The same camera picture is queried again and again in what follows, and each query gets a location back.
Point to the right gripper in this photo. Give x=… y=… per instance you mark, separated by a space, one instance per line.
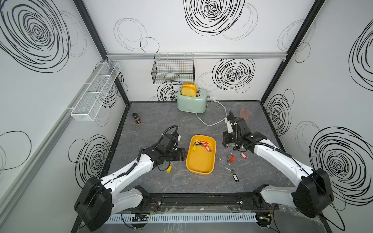
x=224 y=137

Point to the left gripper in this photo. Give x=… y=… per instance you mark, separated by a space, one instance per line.
x=180 y=154

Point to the black tag key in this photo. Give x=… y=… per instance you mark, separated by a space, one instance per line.
x=234 y=175

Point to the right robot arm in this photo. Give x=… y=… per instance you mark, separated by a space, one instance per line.
x=311 y=192

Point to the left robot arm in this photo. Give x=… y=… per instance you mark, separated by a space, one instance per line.
x=101 y=198

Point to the yellow plastic storage box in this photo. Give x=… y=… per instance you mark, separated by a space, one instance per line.
x=201 y=161

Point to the small brown spice bottle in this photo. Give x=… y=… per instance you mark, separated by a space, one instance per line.
x=136 y=118

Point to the mint green toaster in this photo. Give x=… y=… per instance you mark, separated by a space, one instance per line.
x=196 y=105

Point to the yellow toast slice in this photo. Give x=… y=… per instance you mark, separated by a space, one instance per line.
x=189 y=89

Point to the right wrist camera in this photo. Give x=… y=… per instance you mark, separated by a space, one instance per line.
x=229 y=126

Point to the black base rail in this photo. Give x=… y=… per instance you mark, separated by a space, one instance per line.
x=241 y=200

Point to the black wire wall basket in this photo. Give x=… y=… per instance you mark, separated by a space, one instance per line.
x=173 y=68

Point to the grey slotted cable duct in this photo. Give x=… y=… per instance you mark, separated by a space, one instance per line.
x=183 y=218

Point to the white mesh wall shelf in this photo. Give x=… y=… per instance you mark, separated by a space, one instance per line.
x=99 y=85

